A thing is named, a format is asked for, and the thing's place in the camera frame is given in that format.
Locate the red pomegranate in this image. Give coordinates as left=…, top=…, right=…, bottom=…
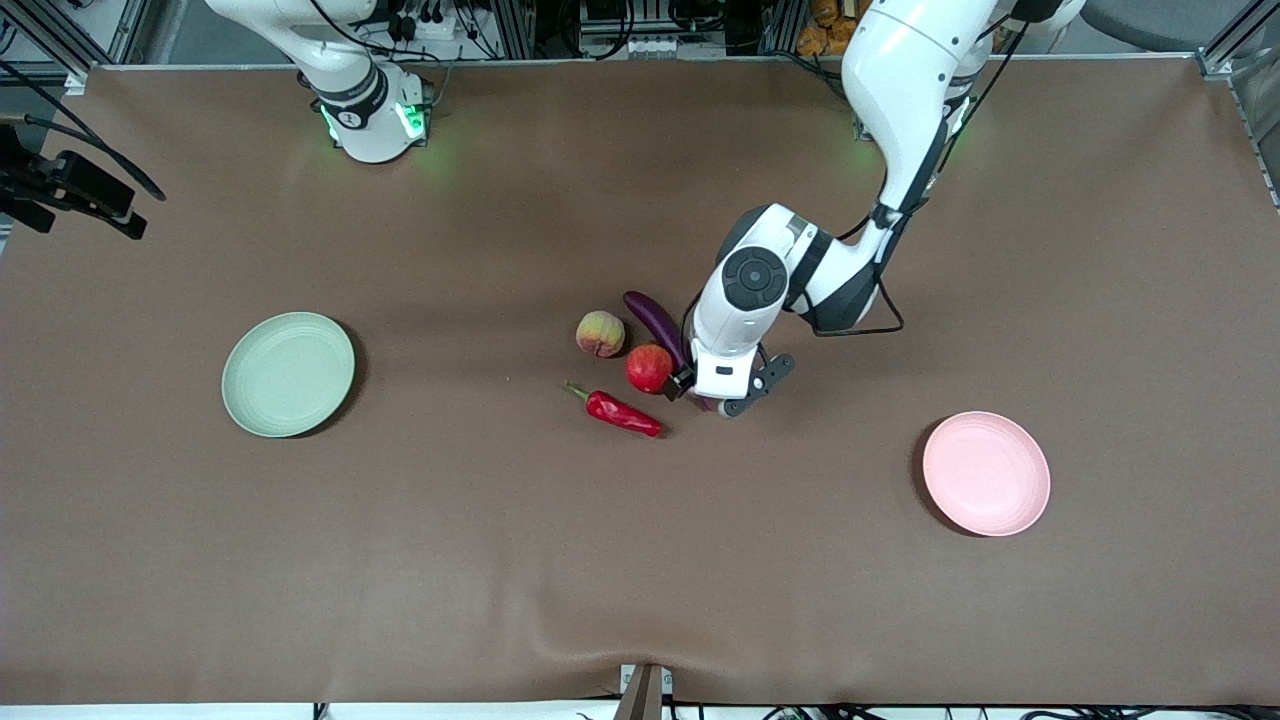
left=626, top=343, right=675, bottom=395

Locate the red chili pepper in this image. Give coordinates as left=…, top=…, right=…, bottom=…
left=562, top=381, right=664, bottom=439

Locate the long purple eggplant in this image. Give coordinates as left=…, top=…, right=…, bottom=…
left=623, top=290, right=717, bottom=412

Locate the yellow pink peach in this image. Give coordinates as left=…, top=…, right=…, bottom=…
left=576, top=310, right=627, bottom=359

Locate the brown table cover sheet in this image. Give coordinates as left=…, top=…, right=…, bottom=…
left=0, top=58, right=1280, bottom=706

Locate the pale green round plate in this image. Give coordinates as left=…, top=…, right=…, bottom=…
left=221, top=311, right=356, bottom=439

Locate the metal table clamp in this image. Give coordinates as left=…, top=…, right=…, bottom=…
left=615, top=663, right=674, bottom=720

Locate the pink round plate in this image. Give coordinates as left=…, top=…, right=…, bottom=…
left=922, top=411, right=1052, bottom=538

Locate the white power strip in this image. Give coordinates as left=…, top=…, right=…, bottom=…
left=385, top=0, right=473, bottom=49

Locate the pile of orange snacks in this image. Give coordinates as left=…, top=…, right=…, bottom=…
left=797, top=0, right=869, bottom=57

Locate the grey chair seat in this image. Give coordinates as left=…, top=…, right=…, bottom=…
left=1080, top=0, right=1233, bottom=51

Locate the aluminium frame profile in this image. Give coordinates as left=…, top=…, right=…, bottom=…
left=1195, top=0, right=1280, bottom=83
left=0, top=0, right=151, bottom=86

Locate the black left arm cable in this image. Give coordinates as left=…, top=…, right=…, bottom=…
left=810, top=20, right=1031, bottom=339

